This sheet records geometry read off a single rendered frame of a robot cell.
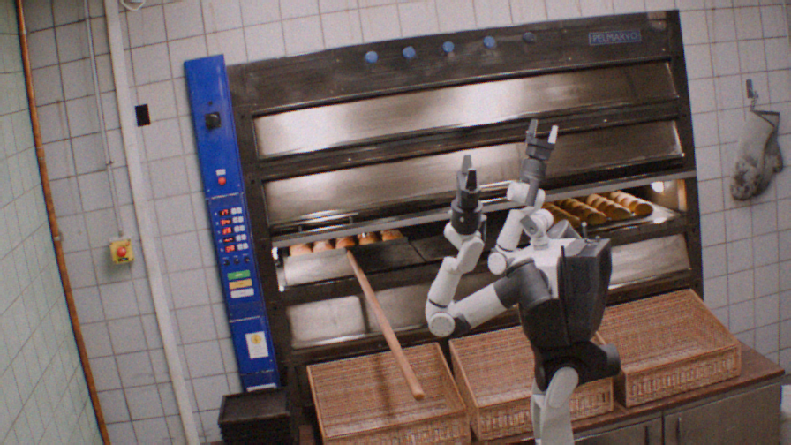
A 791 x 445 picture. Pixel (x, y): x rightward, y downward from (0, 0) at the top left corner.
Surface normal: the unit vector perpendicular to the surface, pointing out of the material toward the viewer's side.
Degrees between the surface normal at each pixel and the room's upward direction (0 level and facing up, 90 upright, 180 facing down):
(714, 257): 90
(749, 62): 90
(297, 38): 90
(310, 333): 70
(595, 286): 90
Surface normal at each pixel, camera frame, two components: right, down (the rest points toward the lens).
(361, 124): 0.10, -0.16
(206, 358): 0.15, 0.18
